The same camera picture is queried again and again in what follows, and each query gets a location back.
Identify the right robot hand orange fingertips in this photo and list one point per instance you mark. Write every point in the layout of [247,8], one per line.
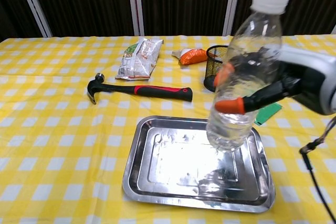
[309,77]

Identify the transparent plastic water bottle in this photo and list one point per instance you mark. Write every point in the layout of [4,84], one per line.
[249,51]

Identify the rectangular stainless steel tray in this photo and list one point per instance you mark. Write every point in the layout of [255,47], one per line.
[168,161]

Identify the green flat sachet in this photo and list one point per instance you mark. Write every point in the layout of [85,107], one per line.
[269,112]

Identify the black mesh pen holder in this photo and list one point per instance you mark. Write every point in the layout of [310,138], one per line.
[212,77]

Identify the orange white snack packet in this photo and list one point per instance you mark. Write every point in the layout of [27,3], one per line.
[193,56]

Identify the black red claw hammer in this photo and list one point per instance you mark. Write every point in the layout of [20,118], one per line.
[157,91]

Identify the silver snack bag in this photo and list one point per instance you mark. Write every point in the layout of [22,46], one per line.
[139,61]

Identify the yellow white checkered tablecloth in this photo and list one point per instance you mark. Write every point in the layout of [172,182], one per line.
[65,142]

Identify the white frame post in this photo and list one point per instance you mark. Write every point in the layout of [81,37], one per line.
[34,3]
[136,3]
[232,3]

